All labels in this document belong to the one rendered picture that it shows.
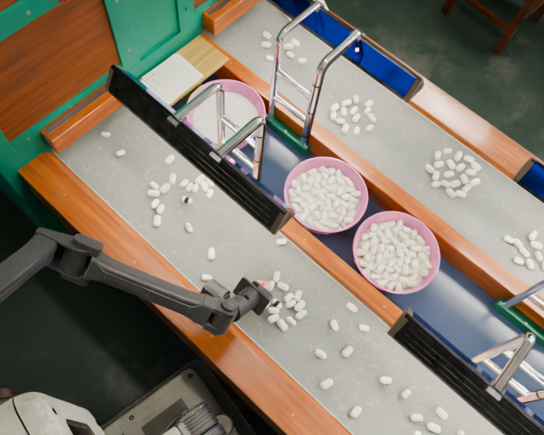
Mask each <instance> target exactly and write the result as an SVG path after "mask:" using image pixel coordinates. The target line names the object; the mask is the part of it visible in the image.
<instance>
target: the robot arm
mask: <svg viewBox="0 0 544 435"><path fill-rule="evenodd" d="M103 247H104V243H102V242H100V241H98V240H96V239H93V238H91V237H89V236H86V235H83V234H76V235H75V236H71V235H68V234H64V233H61V232H58V231H54V230H49V229H45V228H42V227H40V228H39V229H37V230H36V231H35V235H34V236H33V237H32V238H31V239H30V240H29V241H28V243H27V244H25V245H24V246H23V247H22V248H20V249H19V250H17V252H15V253H14V254H13V255H11V256H10V257H8V258H7V259H6V260H4V261H3V262H1V263H0V303H2V302H3V301H4V300H5V299H6V298H8V297H9V296H10V295H11V294H12V293H13V292H14V291H15V290H16V289H17V288H18V287H20V286H21V285H22V284H23V283H24V282H26V281H27V280H28V279H29V278H30V277H32V276H33V275H34V274H35V273H36V272H38V271H39V270H40V269H42V268H43V267H45V266H47V267H49V268H51V269H54V270H56V271H58V272H60V276H61V277H62V278H64V279H66V280H68V281H71V282H74V283H76V284H79V285H81V286H83V287H85V286H86V285H87V284H88V282H89V281H99V282H102V283H104V284H107V285H110V286H112V287H115V288H118V289H120V290H123V291H125V292H127V293H131V294H133V295H135V296H137V297H140V298H142V299H145V300H148V301H150V302H153V303H155V304H157V305H159V306H163V307H165V308H167V309H169V310H172V311H174V312H177V313H179V314H181V315H183V316H185V317H187V318H189V319H191V320H192V321H193V322H194V323H196V324H198V325H202V326H203V329H204V330H206V331H209V332H210V333H211V334H212V335H214V336H219V335H220V336H222V335H225V334H226V332H227V331H228V330H229V328H230V326H231V323H232V322H237V321H238V320H239V319H240V318H242V317H243V316H244V315H245V314H246V313H248V312H249V311H250V310H252V311H253V312H254V313H255V314H256V315H258V316H260V315H261V314H262V313H263V311H264V309H265V308H266V307H267V305H268V304H269V303H270V302H271V300H272V299H273V295H272V294H271V293H269V292H268V284H269V282H268V281H260V280H254V281H253V282H252V283H251V282H250V281H249V280H248V279H247V278H245V277H246V276H244V277H243V278H242V279H241V280H240V281H239V282H238V284H237V286H236V287H235V289H234V290H233V293H234V294H235V296H234V297H232V298H231V297H230V293H231V291H230V290H228V289H227V288H226V287H224V286H223V285H221V284H220V283H219V282H217V281H216V280H214V279H211V280H209V281H208V282H207V283H206V284H205V285H204V286H203V288H202V290H201V292H200V293H195V292H193V291H190V290H187V289H185V288H183V287H179V286H177V285H175V284H173V283H171V282H168V281H165V280H163V279H160V278H158V277H156V276H153V275H152V274H148V273H146V272H143V271H142V270H139V269H137V268H133V267H131V266H129V265H127V264H124V263H122V262H119V261H117V260H115V259H113V258H112V257H110V256H108V255H107V254H105V253H104V252H103V251H102V249H103ZM58 249H61V251H59V250H58ZM89 256H92V259H91V261H90V263H89V266H88V268H87V269H85V270H84V268H85V265H86V263H87V261H88V258H89Z"/></svg>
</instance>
